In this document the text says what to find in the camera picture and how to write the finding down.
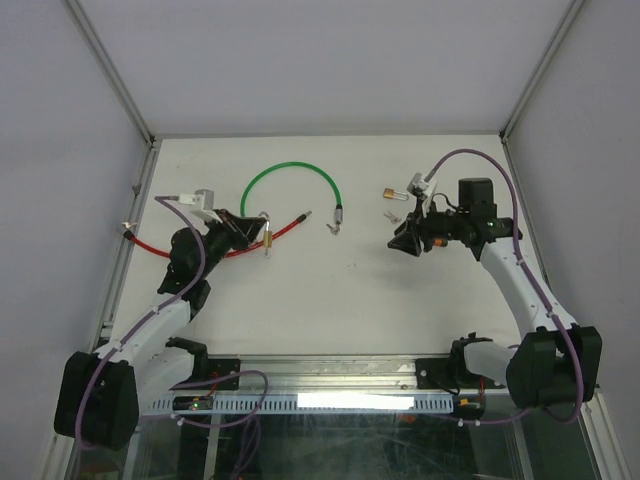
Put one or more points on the aluminium front rail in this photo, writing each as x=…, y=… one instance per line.
x=290, y=374

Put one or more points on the silver keys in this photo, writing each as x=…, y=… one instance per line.
x=393, y=219
x=334, y=228

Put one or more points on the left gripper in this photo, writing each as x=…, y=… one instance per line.
x=242, y=230

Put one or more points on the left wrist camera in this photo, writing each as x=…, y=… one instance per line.
x=201, y=204

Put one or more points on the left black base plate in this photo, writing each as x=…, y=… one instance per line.
x=215, y=368

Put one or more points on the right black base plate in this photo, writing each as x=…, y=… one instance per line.
x=432, y=373

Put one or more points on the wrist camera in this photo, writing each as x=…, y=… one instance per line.
x=423, y=189
x=201, y=204

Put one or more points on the brass long-shackle padlock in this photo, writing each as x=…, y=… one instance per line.
x=392, y=194

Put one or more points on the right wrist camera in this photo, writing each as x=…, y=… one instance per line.
x=423, y=189

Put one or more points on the green cable lock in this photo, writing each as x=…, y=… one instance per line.
x=299, y=183

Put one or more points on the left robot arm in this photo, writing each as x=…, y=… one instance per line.
x=102, y=392

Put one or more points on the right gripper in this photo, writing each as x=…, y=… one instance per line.
x=407, y=236

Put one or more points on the white slotted cable duct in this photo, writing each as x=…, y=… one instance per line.
x=303, y=403

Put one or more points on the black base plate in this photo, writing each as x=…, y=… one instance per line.
x=432, y=373
x=215, y=368

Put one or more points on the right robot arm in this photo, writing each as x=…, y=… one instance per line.
x=557, y=360

